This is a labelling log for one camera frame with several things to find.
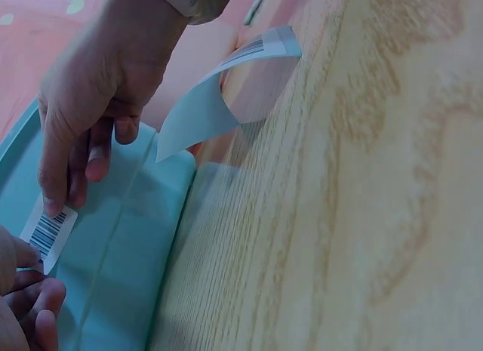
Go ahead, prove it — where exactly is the person's left hand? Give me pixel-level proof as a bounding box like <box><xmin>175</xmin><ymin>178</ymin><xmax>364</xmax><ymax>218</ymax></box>
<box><xmin>0</xmin><ymin>225</ymin><xmax>68</xmax><ymax>351</ymax></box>

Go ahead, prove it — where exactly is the person's right hand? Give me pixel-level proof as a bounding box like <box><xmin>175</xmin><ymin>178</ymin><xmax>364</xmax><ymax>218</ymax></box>
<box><xmin>36</xmin><ymin>0</ymin><xmax>190</xmax><ymax>218</ymax></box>

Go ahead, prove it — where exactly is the white barcode label sticker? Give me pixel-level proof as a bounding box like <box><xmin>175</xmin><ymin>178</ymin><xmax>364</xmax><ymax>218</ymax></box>
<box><xmin>19</xmin><ymin>204</ymin><xmax>79</xmax><ymax>276</ymax></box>

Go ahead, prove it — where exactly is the person's right forearm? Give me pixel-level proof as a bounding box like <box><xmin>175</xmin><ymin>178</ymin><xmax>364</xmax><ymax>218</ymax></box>
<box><xmin>149</xmin><ymin>0</ymin><xmax>232</xmax><ymax>26</ymax></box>

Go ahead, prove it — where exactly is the curled label backing strip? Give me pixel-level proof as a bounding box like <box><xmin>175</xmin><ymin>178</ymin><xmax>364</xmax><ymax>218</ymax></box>
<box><xmin>155</xmin><ymin>24</ymin><xmax>303</xmax><ymax>164</ymax></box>

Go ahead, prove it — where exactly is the teal plastic tray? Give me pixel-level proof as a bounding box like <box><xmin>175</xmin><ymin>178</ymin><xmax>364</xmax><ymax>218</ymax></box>
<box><xmin>0</xmin><ymin>97</ymin><xmax>198</xmax><ymax>351</ymax></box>

